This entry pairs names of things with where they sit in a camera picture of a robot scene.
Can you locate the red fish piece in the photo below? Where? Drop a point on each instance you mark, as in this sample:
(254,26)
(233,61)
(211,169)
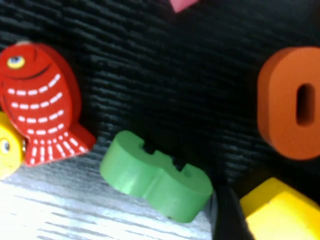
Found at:
(40,100)

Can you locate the yellow pentagon puzzle piece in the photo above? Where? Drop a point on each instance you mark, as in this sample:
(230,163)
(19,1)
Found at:
(282,215)

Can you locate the green number three piece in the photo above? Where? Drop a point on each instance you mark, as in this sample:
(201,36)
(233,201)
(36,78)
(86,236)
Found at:
(150,182)

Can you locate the pink wooden cube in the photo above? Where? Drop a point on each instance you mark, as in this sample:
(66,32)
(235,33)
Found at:
(182,5)

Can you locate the yellow fish piece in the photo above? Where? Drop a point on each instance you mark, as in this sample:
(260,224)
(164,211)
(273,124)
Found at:
(10,155)

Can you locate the orange number ten piece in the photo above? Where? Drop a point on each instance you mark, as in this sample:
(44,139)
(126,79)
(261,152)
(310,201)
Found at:
(277,112)

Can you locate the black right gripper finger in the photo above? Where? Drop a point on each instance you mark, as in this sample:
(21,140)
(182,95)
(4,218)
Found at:
(227,217)

